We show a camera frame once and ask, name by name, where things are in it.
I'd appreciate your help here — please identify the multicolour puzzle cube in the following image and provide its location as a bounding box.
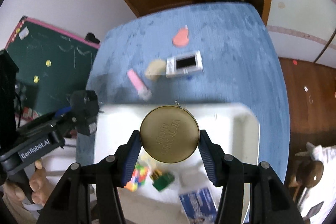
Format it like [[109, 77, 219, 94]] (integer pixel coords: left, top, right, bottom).
[[124, 163, 150, 192]]

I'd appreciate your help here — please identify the green cream jar gold lid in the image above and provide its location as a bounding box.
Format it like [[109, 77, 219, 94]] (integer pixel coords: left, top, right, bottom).
[[150, 169, 175, 192]]

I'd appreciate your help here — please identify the white blue carton box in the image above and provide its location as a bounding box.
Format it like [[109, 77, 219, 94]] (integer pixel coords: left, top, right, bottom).
[[179, 187, 217, 224]]

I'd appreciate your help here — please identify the person's left hand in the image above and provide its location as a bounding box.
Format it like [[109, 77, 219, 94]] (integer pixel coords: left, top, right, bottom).
[[3, 159, 54, 207]]

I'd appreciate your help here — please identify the white plastic tray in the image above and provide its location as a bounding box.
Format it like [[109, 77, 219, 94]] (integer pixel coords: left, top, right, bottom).
[[93, 102, 261, 224]]

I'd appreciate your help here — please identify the pink tube white cap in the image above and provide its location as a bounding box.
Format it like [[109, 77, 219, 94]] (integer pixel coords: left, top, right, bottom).
[[127, 69, 151, 101]]

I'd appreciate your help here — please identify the white handheld game device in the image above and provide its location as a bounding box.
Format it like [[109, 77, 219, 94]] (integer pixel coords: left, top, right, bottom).
[[166, 51, 204, 78]]

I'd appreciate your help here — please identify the blue fuzzy table cloth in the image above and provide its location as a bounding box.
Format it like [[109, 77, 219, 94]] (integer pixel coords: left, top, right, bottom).
[[87, 2, 290, 178]]

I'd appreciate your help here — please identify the pink pear-shaped case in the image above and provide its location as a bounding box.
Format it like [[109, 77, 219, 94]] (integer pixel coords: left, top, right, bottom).
[[172, 26, 189, 48]]

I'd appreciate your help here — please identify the green chalkboard pink frame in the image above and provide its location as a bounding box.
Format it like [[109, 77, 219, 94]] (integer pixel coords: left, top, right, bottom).
[[5, 16, 100, 121]]

